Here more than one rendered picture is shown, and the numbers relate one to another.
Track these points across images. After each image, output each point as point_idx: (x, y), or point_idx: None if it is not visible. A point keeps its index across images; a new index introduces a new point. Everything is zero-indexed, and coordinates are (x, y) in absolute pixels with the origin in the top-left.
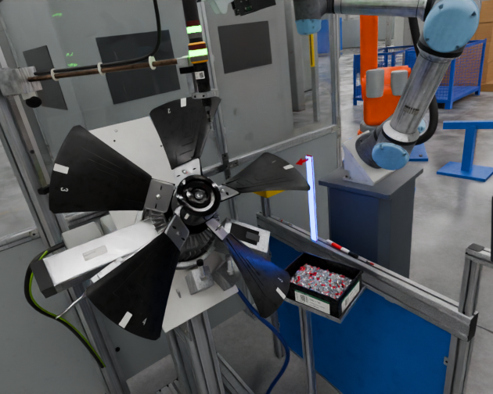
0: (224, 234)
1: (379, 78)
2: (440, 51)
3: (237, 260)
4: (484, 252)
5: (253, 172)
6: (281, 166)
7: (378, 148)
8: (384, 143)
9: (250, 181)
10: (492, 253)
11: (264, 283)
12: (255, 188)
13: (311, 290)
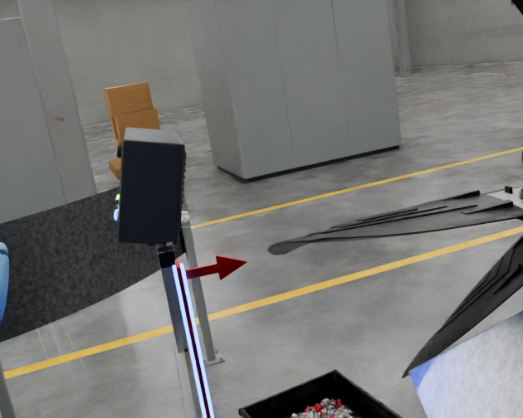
0: None
1: None
2: None
3: (508, 249)
4: (168, 245)
5: (410, 221)
6: (309, 235)
7: (7, 260)
8: None
9: (434, 204)
10: (178, 229)
11: (466, 296)
12: (426, 202)
13: (366, 392)
